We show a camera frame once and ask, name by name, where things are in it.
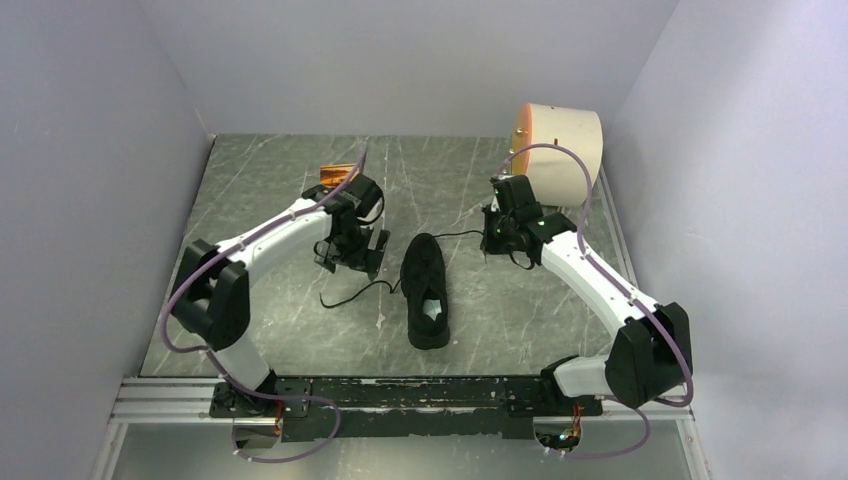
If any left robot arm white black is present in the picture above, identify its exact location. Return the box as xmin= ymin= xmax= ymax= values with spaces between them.
xmin=168 ymin=174 xmax=390 ymax=417

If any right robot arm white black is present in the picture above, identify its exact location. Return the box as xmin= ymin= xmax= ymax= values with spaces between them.
xmin=481 ymin=175 xmax=693 ymax=414

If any orange book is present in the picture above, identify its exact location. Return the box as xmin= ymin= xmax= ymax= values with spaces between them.
xmin=319 ymin=163 xmax=360 ymax=189

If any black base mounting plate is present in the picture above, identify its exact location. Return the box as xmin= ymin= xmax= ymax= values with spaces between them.
xmin=208 ymin=375 xmax=603 ymax=442

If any black sneaker shoe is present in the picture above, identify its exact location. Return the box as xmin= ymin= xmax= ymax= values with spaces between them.
xmin=400 ymin=233 xmax=450 ymax=350

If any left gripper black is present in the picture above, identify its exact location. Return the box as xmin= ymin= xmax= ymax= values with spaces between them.
xmin=316 ymin=221 xmax=389 ymax=281

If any aluminium frame rail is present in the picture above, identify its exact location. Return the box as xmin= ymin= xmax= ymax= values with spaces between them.
xmin=92 ymin=377 xmax=713 ymax=479

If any cream cylinder orange lid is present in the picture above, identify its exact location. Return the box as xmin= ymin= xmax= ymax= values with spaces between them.
xmin=510 ymin=103 xmax=603 ymax=208

